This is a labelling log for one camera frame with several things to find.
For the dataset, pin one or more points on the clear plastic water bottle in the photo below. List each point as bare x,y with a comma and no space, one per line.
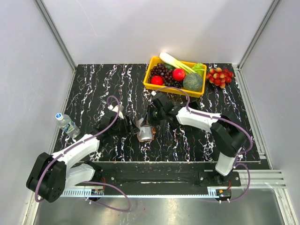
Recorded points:
65,123

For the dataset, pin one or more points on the red cherry cluster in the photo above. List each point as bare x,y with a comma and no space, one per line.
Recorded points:
219,77

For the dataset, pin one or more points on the red apple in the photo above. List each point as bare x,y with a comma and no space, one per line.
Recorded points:
178,74
157,80

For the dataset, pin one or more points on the aluminium frame rail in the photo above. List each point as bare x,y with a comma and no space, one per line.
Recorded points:
249,179

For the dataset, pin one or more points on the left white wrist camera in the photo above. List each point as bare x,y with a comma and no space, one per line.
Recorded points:
117,109

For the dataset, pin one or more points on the green netted melon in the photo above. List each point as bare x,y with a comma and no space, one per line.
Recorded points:
193,82

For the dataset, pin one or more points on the green cucumber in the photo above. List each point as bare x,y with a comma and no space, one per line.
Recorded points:
168,66

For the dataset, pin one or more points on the red apple front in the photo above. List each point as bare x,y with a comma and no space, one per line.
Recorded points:
157,80

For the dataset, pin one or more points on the brown leather card holder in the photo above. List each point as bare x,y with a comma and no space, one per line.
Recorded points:
146,134

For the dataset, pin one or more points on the white green leek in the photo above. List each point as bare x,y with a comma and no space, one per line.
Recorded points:
170,60

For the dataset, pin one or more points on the red apple back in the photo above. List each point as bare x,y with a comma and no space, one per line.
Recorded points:
178,74

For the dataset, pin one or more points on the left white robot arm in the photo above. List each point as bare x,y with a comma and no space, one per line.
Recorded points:
53,173

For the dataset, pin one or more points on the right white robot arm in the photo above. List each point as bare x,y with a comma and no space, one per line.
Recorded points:
228,135

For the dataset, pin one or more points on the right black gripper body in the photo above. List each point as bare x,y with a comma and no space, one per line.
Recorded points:
154,116

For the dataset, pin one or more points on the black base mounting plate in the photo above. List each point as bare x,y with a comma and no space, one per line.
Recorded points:
198,173

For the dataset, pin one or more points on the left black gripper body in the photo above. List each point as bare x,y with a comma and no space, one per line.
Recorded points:
123,128

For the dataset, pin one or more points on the dark purple grape bunch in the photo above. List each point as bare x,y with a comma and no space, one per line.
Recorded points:
166,74

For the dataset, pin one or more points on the black card box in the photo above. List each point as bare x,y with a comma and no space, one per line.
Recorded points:
182,101

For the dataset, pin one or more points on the yellow plastic basket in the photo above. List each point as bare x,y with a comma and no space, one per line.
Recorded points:
154,61

